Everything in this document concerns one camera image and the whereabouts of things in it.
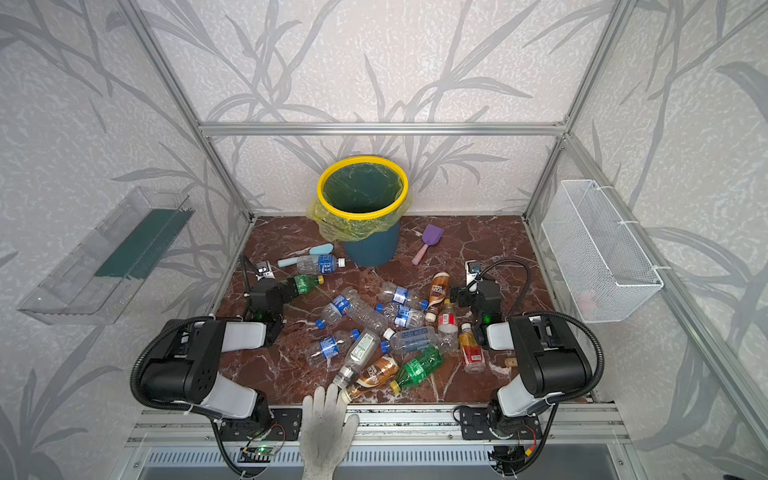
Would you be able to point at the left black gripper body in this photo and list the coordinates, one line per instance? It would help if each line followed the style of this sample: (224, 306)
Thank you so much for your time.
(282, 288)

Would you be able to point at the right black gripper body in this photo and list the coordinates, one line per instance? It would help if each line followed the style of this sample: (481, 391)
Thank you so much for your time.
(470, 294)

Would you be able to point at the green bottle yellow cap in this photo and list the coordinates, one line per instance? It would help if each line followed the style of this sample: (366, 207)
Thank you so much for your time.
(305, 284)

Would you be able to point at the clear bottle red label yellow cap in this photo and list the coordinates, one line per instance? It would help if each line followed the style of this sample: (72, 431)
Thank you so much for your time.
(447, 327)

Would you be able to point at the brown drink bottle white cap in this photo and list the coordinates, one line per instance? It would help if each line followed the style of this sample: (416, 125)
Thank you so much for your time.
(439, 291)

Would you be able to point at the green soda bottle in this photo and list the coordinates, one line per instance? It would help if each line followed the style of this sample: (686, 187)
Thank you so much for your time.
(417, 370)

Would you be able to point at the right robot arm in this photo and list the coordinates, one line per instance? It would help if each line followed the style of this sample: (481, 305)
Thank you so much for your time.
(558, 359)

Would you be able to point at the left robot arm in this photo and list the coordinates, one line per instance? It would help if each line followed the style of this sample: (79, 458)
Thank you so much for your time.
(179, 368)

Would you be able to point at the yellow plastic bin liner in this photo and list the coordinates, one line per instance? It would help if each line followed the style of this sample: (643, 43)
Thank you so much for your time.
(334, 228)

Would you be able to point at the teal bin with yellow rim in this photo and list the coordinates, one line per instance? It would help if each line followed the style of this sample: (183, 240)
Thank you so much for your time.
(362, 188)

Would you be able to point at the clear bottle blue label white cap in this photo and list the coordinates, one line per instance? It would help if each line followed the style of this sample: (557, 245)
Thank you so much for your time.
(319, 264)

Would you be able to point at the crushed clear bottle blue label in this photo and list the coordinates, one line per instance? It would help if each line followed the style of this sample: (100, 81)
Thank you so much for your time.
(401, 316)

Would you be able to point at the purple toy shovel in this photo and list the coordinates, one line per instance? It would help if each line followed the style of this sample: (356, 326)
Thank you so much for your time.
(430, 237)

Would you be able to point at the small clear bottle blue label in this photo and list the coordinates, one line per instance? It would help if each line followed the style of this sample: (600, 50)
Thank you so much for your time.
(390, 292)

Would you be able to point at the clear ribbed bottle white cap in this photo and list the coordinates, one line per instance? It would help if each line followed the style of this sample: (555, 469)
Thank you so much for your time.
(369, 318)

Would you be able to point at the square clear bottle green label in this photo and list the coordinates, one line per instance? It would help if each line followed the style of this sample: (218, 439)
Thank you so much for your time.
(357, 358)

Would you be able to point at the brown tea bottle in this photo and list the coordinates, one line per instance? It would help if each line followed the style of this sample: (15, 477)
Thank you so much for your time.
(375, 375)

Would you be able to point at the white knit glove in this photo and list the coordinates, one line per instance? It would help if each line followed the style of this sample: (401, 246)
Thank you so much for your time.
(326, 432)

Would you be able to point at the green circuit board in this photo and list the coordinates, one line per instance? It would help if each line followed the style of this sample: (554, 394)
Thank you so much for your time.
(258, 454)

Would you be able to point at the clear plastic shelf tray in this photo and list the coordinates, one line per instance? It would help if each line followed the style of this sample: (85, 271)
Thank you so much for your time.
(95, 282)

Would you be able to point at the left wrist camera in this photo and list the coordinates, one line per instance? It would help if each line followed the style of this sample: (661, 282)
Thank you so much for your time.
(264, 270)

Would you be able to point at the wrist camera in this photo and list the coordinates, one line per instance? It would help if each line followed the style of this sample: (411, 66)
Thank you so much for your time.
(264, 270)
(472, 269)

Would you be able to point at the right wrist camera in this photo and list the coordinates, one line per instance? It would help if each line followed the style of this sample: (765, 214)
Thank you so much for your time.
(472, 269)

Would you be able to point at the white wire basket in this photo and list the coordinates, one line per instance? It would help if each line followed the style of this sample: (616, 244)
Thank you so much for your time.
(607, 272)

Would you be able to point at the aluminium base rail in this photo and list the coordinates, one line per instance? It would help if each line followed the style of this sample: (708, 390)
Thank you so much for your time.
(391, 424)

